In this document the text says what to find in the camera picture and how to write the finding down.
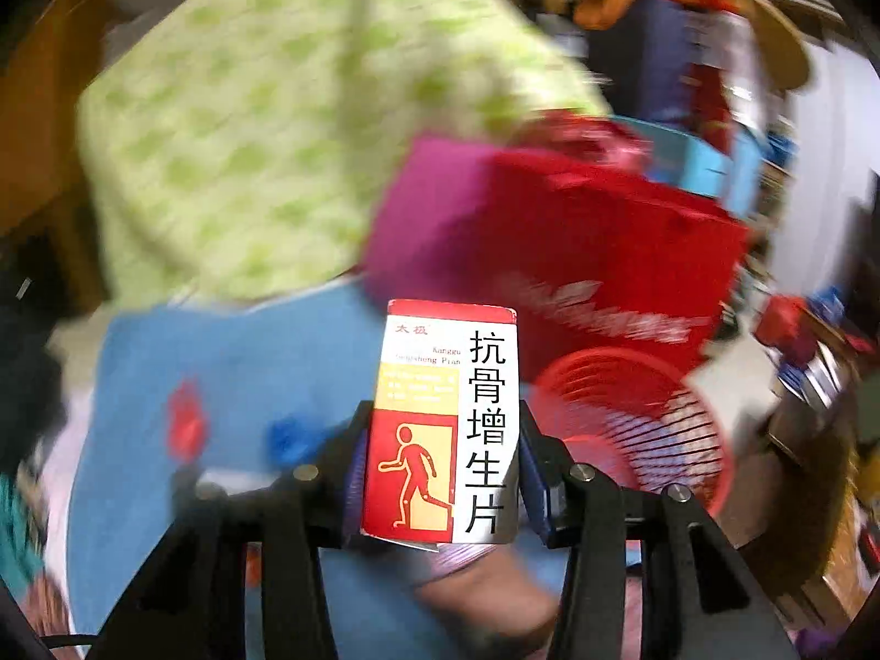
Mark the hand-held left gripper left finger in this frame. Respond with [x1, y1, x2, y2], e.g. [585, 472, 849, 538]
[86, 399, 376, 660]

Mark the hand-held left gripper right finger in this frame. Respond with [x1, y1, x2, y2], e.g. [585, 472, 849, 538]
[517, 400, 802, 660]

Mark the red and white medicine box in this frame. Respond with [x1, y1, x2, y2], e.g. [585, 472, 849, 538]
[360, 299, 521, 546]

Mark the red mesh basket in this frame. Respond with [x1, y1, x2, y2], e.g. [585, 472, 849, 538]
[528, 347, 735, 520]

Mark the blue blanket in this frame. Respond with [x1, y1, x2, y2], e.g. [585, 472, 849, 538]
[65, 282, 647, 660]

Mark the red knotted plastic bag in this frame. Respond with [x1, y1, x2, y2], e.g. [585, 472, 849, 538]
[167, 381, 209, 461]

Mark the red paper bag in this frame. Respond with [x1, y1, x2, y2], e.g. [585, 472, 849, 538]
[474, 113, 750, 386]

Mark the magenta pillow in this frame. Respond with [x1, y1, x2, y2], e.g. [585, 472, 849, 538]
[363, 136, 524, 307]

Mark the pale pink sheet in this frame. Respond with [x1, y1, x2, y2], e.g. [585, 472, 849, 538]
[41, 385, 94, 634]

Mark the light blue box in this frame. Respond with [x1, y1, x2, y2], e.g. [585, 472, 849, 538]
[612, 117, 764, 214]

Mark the green clover print blanket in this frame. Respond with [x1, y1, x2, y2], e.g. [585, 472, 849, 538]
[75, 0, 613, 307]

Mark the wooden cabinet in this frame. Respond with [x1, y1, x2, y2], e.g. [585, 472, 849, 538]
[0, 0, 104, 310]

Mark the navy bag with orange handles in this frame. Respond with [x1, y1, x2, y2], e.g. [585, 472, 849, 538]
[577, 0, 695, 131]

